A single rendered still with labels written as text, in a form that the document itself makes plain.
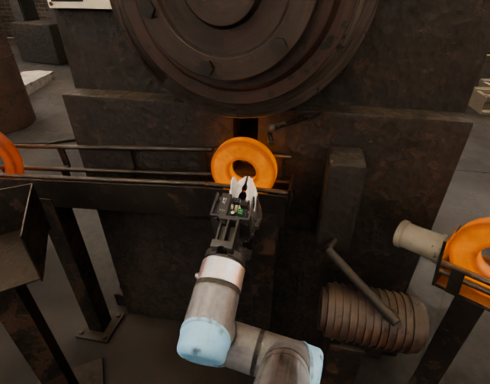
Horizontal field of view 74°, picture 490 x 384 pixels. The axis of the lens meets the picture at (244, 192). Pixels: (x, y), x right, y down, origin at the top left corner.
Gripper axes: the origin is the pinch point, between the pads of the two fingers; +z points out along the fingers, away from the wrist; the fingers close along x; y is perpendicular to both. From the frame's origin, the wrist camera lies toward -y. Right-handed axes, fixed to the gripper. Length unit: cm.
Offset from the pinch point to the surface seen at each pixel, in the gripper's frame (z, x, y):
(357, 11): 13.6, -17.3, 29.6
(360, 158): 8.2, -23.0, 2.6
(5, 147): 5, 66, -2
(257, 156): 6.9, -1.1, 1.5
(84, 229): 30, 99, -89
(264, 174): 5.5, -2.8, -2.7
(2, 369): -38, 82, -66
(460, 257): -8.9, -41.8, -3.8
